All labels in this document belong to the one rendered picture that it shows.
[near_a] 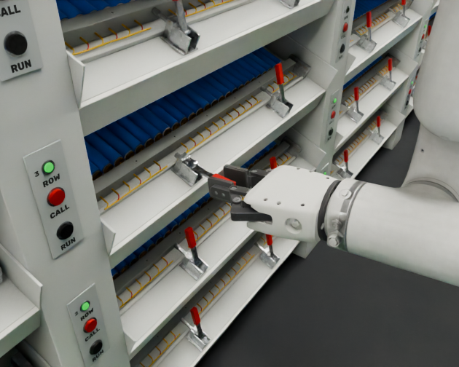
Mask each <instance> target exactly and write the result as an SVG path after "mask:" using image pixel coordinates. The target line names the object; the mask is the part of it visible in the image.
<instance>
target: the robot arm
mask: <svg viewBox="0 0 459 367"><path fill-rule="evenodd" d="M412 104H413V109H414V112H415V115H416V117H417V118H418V120H419V121H420V129H419V133H418V137H417V142H416V145H415V150H414V153H413V156H412V160H411V163H410V166H409V169H408V172H407V176H406V178H405V179H404V182H403V184H402V185H401V187H400V188H392V187H387V186H381V185H377V184H374V183H368V182H364V181H358V180H355V179H351V178H346V179H344V180H343V181H341V180H337V179H336V178H332V177H330V176H327V175H324V174H321V173H317V172H314V171H311V170H306V169H303V168H300V167H293V166H288V165H281V166H279V167H277V168H274V169H272V170H271V169H268V170H259V169H256V168H253V169H251V170H250V172H249V169H245V168H242V167H236V166H233V165H225V166H224V167H223V170H224V177H225V178H228V179H230V180H232V181H235V182H236V186H234V183H233V182H232V181H228V180H224V179H222V178H217V177H213V176H210V177H209V178H208V188H209V194H210V196H211V197H212V198H214V199H217V200H221V201H224V202H228V203H231V210H230V214H231V220H232V221H247V223H246V226H247V227H248V228H249V229H253V230H255V231H258V232H262V233H265V234H270V235H273V236H276V237H282V238H286V239H290V240H298V241H304V242H319V241H320V240H323V241H326V242H327V245H328V246H329V247H332V248H336V249H338V250H343V251H345V252H348V253H352V254H356V255H358V256H362V257H364V258H368V259H371V260H374V261H379V262H381V263H384V264H388V265H391V266H393V267H397V268H400V269H404V270H407V271H410V272H414V273H416V274H419V275H423V276H426V277H429V278H433V279H435V280H439V281H442V282H445V283H449V284H451V285H456V286H458V287H459V0H440V2H439V5H438V9H437V11H436V15H435V18H434V21H433V25H432V28H431V32H430V35H429V38H428V42H427V45H426V48H425V52H424V55H423V59H422V62H421V65H420V69H419V72H418V75H417V80H416V83H415V89H414V94H413V102H412ZM241 195H242V196H245V198H244V201H242V199H241Z"/></svg>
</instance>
